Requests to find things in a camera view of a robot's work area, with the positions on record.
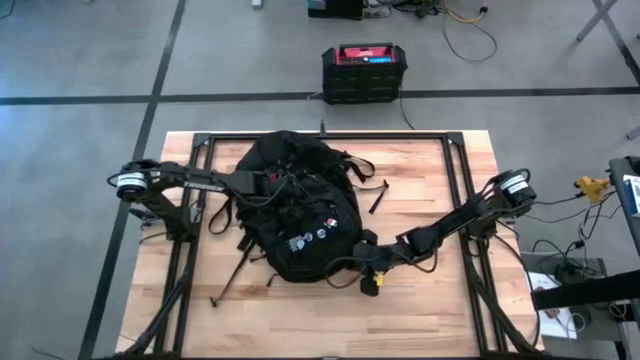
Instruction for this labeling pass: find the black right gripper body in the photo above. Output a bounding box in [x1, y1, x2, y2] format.
[352, 228, 401, 299]

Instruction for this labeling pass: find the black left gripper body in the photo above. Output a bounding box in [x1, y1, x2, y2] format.
[252, 169, 301, 204]

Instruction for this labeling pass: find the black backpack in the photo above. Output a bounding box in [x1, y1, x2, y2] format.
[207, 130, 391, 309]

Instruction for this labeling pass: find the red black power station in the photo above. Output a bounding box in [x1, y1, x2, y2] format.
[321, 42, 409, 105]

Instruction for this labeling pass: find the white paper sheet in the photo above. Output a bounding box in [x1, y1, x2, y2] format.
[527, 269, 579, 339]

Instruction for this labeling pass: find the black computer box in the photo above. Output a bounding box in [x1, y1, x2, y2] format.
[307, 0, 365, 20]

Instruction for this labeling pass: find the black power adapter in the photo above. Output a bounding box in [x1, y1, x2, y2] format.
[552, 259, 584, 284]

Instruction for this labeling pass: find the black flat beam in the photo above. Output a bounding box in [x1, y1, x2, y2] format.
[530, 267, 640, 310]

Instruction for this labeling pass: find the grey floor board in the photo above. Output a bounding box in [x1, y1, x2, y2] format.
[519, 249, 624, 342]

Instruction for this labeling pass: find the black side cart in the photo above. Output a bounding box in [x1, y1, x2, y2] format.
[607, 153, 640, 256]

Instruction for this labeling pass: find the white blue labelled box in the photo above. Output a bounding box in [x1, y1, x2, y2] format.
[622, 172, 640, 216]

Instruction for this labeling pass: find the grey metal table leg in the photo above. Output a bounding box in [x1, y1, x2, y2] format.
[573, 0, 615, 41]

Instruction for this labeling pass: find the black aluminium rig frame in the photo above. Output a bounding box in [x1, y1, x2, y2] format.
[107, 130, 546, 360]

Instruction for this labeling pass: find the black cable harness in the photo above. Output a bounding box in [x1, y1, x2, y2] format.
[114, 238, 201, 359]
[463, 238, 542, 357]

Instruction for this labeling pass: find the black power cable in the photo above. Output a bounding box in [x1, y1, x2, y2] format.
[397, 84, 416, 131]

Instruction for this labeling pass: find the black looped floor cable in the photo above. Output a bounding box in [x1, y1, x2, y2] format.
[440, 19, 499, 63]

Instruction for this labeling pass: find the yellow cable connector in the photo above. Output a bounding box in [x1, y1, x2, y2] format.
[573, 173, 613, 204]

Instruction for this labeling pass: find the yellow floor cable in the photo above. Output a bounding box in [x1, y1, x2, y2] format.
[442, 3, 490, 24]

